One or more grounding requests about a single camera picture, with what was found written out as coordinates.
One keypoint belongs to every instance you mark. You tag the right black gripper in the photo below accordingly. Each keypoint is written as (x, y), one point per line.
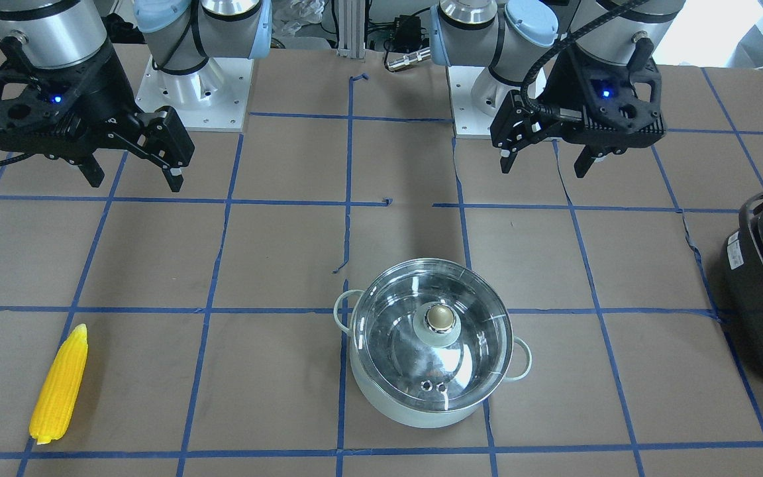
(104, 85)

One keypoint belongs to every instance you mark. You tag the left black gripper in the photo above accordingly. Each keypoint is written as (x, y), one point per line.
(559, 87)

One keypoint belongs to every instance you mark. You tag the glass pot lid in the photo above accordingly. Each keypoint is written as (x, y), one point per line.
(438, 331)

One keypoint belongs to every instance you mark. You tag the yellow corn cob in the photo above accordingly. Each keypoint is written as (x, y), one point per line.
(58, 395)

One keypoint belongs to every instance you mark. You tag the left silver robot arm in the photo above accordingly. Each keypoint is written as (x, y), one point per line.
(518, 41)

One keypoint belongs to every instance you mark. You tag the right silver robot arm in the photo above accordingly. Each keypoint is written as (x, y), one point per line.
(182, 36)

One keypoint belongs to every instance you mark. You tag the pale green electric pot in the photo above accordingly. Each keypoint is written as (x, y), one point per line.
(431, 397)

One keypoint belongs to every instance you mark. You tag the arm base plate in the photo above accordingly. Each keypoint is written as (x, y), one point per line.
(212, 99)
(475, 98)

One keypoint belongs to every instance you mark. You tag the aluminium frame post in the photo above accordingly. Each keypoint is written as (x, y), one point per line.
(351, 28)

